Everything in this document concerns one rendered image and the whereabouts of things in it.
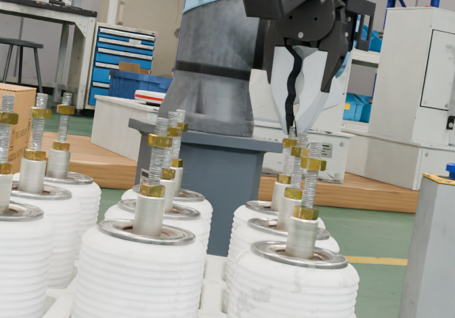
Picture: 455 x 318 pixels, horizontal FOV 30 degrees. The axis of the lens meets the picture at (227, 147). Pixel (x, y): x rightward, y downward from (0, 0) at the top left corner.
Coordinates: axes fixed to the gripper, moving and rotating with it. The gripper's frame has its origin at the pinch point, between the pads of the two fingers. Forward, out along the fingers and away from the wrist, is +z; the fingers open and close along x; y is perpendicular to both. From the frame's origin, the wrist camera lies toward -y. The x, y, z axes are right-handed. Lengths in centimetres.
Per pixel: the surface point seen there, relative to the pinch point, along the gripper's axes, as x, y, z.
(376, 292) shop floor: 29, 84, 35
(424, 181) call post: -12.3, 7.0, 3.8
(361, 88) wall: 408, 738, -20
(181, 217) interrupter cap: -1.6, -17.2, 9.0
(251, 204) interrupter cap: 2.5, -1.4, 9.0
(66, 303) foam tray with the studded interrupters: 1.1, -26.7, 16.3
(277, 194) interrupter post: 0.0, -0.5, 7.5
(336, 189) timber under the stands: 104, 193, 28
